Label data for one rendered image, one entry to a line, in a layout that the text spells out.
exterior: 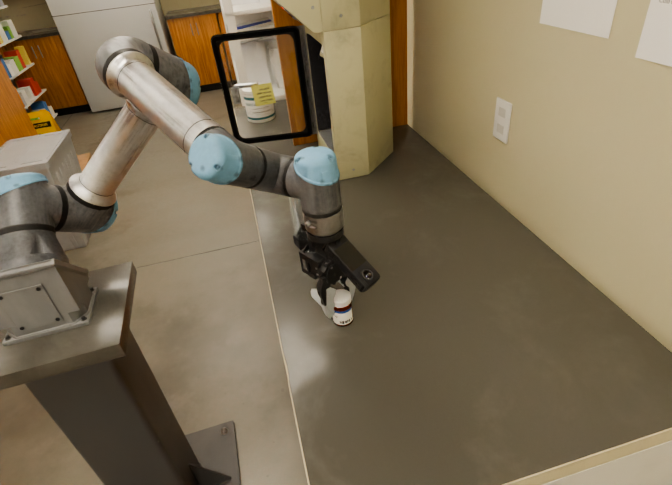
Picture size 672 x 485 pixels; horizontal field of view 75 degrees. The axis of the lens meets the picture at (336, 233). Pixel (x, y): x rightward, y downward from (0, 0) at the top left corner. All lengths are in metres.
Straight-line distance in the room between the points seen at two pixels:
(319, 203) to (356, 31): 0.72
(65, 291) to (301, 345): 0.54
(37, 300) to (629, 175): 1.26
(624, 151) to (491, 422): 0.58
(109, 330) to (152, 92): 0.56
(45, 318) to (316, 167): 0.74
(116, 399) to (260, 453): 0.77
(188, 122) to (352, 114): 0.75
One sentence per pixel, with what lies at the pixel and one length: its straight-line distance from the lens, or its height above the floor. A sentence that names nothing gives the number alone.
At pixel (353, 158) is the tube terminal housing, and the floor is 1.01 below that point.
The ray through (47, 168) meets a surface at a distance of 3.24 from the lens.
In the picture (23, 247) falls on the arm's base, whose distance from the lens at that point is 1.16.
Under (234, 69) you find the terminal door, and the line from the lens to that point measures 1.70.
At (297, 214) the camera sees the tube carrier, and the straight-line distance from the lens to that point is 1.13.
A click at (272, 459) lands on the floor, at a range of 1.91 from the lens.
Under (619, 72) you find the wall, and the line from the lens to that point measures 1.03.
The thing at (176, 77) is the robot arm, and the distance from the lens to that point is 1.07.
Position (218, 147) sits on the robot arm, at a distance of 0.70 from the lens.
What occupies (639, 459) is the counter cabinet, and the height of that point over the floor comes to 0.87.
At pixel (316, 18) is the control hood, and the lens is 1.35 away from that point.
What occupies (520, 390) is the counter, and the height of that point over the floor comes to 0.94.
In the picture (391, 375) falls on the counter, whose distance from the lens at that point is 0.88.
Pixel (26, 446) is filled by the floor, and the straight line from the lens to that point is 2.41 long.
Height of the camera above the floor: 1.64
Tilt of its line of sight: 34 degrees down
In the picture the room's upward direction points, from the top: 7 degrees counter-clockwise
